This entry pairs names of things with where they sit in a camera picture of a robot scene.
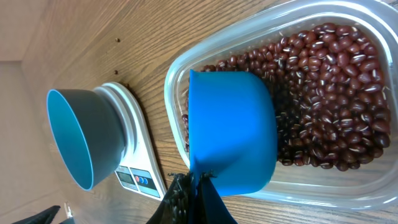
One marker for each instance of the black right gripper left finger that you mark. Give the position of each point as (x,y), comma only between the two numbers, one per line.
(174,208)

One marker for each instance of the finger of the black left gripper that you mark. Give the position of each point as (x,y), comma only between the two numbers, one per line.
(45,217)

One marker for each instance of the teal blue bowl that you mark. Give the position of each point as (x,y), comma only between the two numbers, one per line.
(88,134)

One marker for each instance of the blue plastic measuring scoop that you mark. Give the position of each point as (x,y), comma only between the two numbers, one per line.
(232,133)

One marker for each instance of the white digital kitchen scale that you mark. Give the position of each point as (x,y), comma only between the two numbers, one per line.
(138,170)

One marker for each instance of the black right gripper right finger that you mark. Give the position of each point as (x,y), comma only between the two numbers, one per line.
(210,208)

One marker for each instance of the red adzuki beans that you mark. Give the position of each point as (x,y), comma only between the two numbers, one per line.
(328,94)

